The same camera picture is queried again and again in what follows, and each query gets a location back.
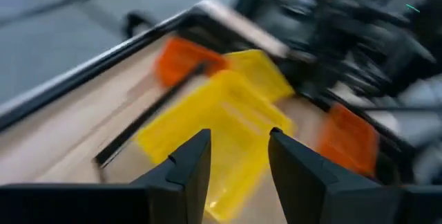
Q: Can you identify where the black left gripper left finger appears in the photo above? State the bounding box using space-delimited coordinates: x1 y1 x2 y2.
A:
0 129 212 224

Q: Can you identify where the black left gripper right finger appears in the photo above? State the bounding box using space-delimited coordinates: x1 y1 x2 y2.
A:
268 127 442 224

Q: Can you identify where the orange plastic basket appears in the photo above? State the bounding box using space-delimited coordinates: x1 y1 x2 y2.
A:
316 102 381 178
153 36 229 88

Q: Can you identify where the black hooked frame bracket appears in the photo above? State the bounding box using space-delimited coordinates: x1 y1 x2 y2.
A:
121 10 155 41

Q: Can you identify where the black aluminium table frame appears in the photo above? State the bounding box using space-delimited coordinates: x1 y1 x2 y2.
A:
0 0 415 183

